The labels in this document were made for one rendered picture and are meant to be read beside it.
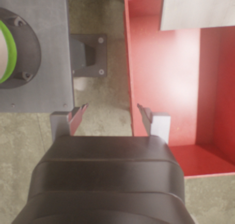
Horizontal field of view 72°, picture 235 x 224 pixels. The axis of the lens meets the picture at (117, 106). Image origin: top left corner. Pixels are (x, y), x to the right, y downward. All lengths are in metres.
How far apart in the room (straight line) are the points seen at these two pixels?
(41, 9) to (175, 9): 0.29
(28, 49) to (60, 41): 0.06
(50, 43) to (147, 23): 0.46
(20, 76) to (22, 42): 0.07
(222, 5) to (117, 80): 0.92
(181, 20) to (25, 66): 0.36
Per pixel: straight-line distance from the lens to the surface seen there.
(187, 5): 0.46
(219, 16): 0.50
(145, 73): 0.73
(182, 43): 0.77
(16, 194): 2.01
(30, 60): 0.35
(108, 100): 1.30
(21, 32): 0.35
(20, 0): 0.40
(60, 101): 0.37
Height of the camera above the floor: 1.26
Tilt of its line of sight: 74 degrees down
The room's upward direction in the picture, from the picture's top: 179 degrees clockwise
